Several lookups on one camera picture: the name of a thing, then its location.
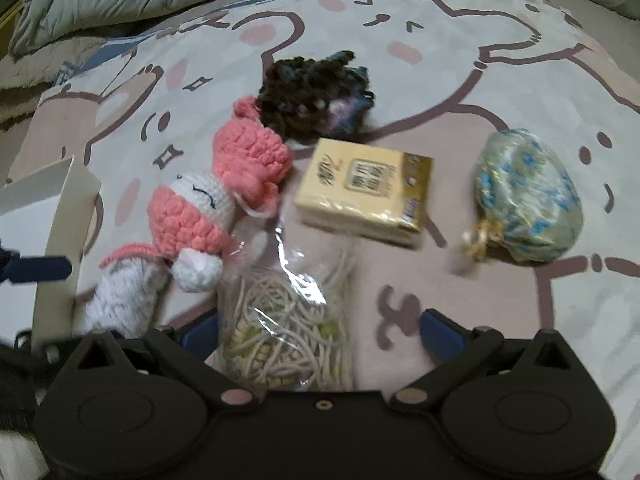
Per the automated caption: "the pink white crochet doll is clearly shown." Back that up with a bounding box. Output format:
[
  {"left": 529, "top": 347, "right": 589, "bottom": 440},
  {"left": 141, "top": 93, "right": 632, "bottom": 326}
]
[{"left": 84, "top": 96, "right": 293, "bottom": 338}]

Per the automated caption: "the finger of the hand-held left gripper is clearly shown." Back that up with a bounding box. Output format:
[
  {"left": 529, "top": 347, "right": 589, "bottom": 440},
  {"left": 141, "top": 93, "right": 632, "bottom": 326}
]
[{"left": 0, "top": 245, "right": 74, "bottom": 286}]

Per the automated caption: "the yellow tissue pack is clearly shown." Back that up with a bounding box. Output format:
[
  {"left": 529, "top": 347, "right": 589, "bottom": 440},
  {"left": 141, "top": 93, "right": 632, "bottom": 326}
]
[{"left": 294, "top": 137, "right": 435, "bottom": 250}]

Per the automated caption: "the printed cartoon blanket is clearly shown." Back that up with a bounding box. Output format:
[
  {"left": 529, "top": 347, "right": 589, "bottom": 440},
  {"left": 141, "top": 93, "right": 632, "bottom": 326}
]
[{"left": 0, "top": 0, "right": 640, "bottom": 480}]

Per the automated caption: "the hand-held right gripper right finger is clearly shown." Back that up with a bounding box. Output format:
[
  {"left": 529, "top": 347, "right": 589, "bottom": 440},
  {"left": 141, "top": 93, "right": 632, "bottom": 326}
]
[{"left": 390, "top": 309, "right": 586, "bottom": 413}]

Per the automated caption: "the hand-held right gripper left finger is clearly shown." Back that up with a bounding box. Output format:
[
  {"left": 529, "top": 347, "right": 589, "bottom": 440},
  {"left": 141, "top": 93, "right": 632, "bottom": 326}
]
[{"left": 55, "top": 312, "right": 258, "bottom": 413}]

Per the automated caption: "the beige fuzzy blanket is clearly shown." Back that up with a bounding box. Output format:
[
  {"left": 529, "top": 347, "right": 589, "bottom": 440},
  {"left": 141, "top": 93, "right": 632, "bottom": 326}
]
[{"left": 0, "top": 35, "right": 106, "bottom": 128}]

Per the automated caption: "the clear bag of cords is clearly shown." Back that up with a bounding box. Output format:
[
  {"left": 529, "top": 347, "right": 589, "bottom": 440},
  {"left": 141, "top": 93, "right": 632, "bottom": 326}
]
[{"left": 216, "top": 220, "right": 361, "bottom": 393}]

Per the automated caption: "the floral drawstring pouch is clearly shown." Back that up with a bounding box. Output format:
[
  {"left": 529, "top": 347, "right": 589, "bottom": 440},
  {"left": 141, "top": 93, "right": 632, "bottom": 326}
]
[{"left": 460, "top": 127, "right": 586, "bottom": 265}]

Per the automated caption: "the white cardboard box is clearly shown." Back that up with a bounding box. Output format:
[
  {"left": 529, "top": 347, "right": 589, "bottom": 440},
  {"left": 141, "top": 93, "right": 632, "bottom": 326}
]
[{"left": 0, "top": 156, "right": 103, "bottom": 351}]

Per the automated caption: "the dark yarn bundle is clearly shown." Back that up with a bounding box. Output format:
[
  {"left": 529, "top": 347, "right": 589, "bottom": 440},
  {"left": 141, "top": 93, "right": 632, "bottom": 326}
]
[{"left": 255, "top": 50, "right": 376, "bottom": 142}]

